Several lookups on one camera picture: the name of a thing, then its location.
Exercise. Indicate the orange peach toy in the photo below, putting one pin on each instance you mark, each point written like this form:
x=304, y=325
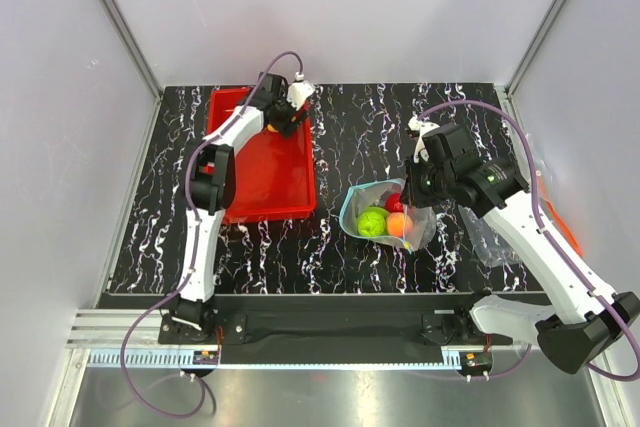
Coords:
x=399, y=224

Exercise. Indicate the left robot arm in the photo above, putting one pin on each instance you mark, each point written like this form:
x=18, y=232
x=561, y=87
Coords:
x=196, y=287

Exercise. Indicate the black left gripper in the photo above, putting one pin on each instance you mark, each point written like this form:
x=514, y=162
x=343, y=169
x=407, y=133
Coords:
x=286, y=127

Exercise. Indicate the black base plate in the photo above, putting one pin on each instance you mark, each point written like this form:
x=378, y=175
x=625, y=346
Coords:
x=328, y=328

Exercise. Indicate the aluminium frame post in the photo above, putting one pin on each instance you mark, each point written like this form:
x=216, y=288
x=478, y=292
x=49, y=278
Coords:
x=544, y=29
x=127, y=38

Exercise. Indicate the red plastic tray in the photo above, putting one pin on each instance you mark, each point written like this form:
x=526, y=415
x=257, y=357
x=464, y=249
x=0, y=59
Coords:
x=274, y=176

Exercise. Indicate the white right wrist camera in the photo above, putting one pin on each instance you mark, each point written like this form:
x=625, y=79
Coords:
x=418, y=129

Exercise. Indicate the clear blue zip bag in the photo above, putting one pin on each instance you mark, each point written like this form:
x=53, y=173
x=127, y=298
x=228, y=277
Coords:
x=361, y=197

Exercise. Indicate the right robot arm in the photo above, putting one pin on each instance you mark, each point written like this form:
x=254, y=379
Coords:
x=585, y=314

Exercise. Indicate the green round cabbage toy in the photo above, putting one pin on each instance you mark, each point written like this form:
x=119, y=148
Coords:
x=372, y=222

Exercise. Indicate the red apple toy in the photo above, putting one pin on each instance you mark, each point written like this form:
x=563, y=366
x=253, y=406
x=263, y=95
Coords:
x=393, y=203

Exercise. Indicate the right aluminium frame post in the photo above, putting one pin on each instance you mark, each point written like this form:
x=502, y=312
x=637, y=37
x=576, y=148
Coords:
x=544, y=29

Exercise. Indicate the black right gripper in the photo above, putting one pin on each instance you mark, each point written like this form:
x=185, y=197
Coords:
x=412, y=196

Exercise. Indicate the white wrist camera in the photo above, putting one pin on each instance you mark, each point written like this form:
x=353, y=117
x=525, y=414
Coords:
x=299, y=92
x=418, y=129

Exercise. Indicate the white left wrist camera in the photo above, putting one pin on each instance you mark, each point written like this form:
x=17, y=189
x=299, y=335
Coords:
x=299, y=92

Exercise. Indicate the left aluminium frame post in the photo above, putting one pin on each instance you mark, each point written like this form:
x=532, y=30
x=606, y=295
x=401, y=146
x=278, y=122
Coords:
x=127, y=38

